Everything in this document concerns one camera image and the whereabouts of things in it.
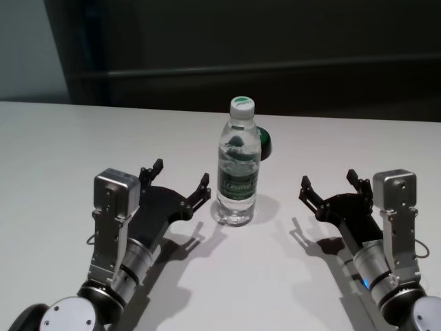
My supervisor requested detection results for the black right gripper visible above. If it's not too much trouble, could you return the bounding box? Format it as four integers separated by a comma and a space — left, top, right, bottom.
298, 168, 384, 251

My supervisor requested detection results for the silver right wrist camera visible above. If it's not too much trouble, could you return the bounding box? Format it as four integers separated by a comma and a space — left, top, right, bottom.
372, 168, 418, 277

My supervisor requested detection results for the clear water bottle green label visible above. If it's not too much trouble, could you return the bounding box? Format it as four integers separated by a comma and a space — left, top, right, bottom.
215, 96, 261, 227

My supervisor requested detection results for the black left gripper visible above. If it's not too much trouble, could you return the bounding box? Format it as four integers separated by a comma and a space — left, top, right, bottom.
129, 158, 212, 249

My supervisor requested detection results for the green YES button black base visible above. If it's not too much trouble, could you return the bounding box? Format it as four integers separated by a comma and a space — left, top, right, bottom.
256, 126, 274, 162

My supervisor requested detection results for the thin right wrist cable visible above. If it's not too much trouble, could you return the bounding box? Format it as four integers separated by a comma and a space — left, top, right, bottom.
414, 239, 431, 260

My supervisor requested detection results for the grey horizontal rail bar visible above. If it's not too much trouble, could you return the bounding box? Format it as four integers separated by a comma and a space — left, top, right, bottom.
106, 67, 441, 79

